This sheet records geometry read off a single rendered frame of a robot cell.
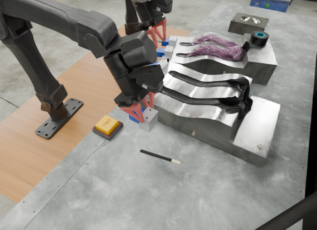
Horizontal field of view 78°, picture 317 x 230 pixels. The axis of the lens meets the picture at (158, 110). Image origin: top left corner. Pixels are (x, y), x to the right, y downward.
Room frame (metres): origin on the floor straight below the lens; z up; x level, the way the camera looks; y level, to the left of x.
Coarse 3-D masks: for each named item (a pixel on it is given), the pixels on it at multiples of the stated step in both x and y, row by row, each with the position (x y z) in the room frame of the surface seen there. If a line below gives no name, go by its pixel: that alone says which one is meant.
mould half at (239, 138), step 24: (192, 72) 0.67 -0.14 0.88; (168, 96) 0.52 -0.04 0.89; (192, 96) 0.52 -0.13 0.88; (216, 96) 0.49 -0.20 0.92; (168, 120) 0.45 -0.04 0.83; (192, 120) 0.41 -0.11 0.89; (216, 120) 0.37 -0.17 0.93; (240, 120) 0.43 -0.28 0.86; (264, 120) 0.43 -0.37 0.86; (216, 144) 0.36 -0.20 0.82; (240, 144) 0.33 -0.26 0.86; (264, 144) 0.33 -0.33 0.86
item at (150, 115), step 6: (150, 108) 0.39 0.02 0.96; (144, 114) 0.37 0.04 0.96; (150, 114) 0.37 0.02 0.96; (156, 114) 0.38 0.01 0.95; (132, 120) 0.38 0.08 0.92; (144, 120) 0.35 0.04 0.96; (150, 120) 0.35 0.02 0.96; (156, 120) 0.38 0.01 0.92; (144, 126) 0.35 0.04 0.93; (150, 126) 0.35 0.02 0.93
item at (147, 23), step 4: (148, 0) 0.72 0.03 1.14; (140, 4) 0.70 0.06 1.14; (136, 8) 0.71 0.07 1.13; (160, 12) 0.73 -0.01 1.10; (140, 16) 0.70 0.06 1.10; (156, 16) 0.70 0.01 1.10; (148, 20) 0.67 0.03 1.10; (152, 20) 0.69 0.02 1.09; (140, 24) 0.68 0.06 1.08; (144, 24) 0.66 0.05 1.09; (148, 24) 0.66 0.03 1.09; (136, 28) 0.68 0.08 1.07; (140, 28) 0.68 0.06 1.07
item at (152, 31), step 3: (144, 27) 0.70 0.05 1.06; (147, 27) 0.71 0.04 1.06; (153, 27) 0.66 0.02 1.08; (141, 30) 0.69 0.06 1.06; (144, 30) 0.66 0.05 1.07; (147, 30) 0.66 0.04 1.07; (150, 30) 0.65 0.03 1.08; (153, 30) 0.66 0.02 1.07; (147, 33) 0.67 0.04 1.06; (150, 33) 0.65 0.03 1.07; (153, 33) 0.65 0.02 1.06; (153, 36) 0.65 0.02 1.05; (153, 39) 0.66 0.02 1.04; (156, 39) 0.66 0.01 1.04; (156, 42) 0.66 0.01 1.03; (156, 45) 0.66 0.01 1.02; (156, 48) 0.66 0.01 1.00
